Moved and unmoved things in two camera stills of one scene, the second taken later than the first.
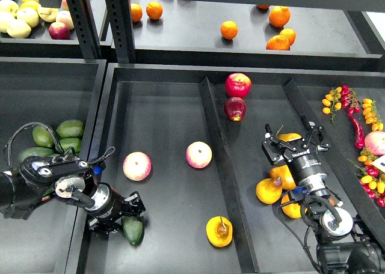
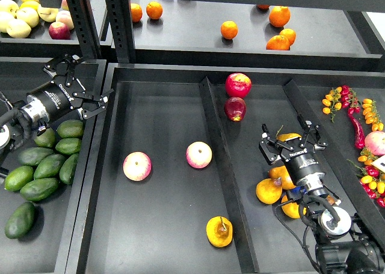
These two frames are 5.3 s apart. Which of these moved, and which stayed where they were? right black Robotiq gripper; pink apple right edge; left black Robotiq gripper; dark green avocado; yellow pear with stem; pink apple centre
Moved: dark green avocado; left black Robotiq gripper
Stayed: yellow pear with stem; right black Robotiq gripper; pink apple right edge; pink apple centre
